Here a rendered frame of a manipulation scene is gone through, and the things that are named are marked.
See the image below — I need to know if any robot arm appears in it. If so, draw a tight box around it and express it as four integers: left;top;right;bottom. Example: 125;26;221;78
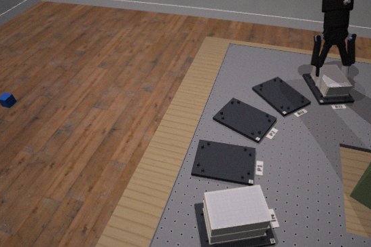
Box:
322;0;354;13

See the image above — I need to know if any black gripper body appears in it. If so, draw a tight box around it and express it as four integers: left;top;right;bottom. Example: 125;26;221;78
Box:
322;11;350;45

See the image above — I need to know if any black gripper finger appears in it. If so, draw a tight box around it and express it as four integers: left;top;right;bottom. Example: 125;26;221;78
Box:
311;34;336;87
336;33;357;78

